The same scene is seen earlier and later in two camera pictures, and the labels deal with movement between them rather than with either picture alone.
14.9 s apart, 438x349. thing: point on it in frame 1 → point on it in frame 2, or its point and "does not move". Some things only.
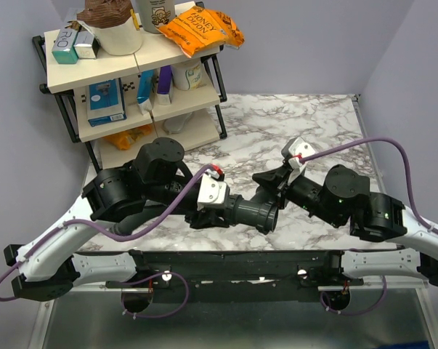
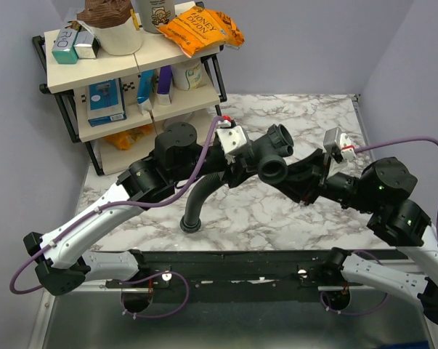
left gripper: x=208 y=219 → x=241 y=173
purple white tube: x=165 y=85 does not move
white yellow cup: x=187 y=76 does not move
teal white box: x=63 y=49 does not move
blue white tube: x=145 y=89 does not move
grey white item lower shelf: x=174 y=125 does not move
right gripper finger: x=273 y=178 → x=308 y=169
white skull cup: x=155 y=13 does not move
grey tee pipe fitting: x=258 y=211 → x=268 y=153
